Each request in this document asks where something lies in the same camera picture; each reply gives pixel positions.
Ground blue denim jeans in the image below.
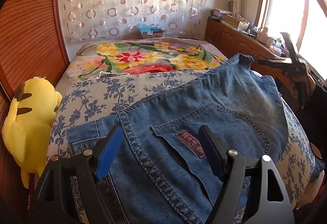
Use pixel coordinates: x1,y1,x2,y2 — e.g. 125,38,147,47
66,53,289,224

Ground yellow Pikachu plush toy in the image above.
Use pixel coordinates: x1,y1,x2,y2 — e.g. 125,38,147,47
2,77,62,189

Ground blue floral white quilt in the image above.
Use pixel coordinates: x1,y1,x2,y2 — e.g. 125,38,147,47
45,70,325,224

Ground cardboard box on cabinet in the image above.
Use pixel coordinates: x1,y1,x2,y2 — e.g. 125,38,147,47
223,15,249,31

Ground wooden framed window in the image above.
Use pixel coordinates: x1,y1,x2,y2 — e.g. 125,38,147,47
258,0,326,81

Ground colourful floral grey blanket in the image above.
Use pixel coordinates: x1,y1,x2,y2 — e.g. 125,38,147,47
64,37,227,83

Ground cardboard box with blue bag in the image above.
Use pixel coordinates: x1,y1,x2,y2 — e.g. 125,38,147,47
138,23,165,39

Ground white bottle on cabinet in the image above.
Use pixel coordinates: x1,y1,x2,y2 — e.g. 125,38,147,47
257,27,268,45

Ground wooden low cabinet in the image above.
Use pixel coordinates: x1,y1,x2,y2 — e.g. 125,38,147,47
205,18,309,109

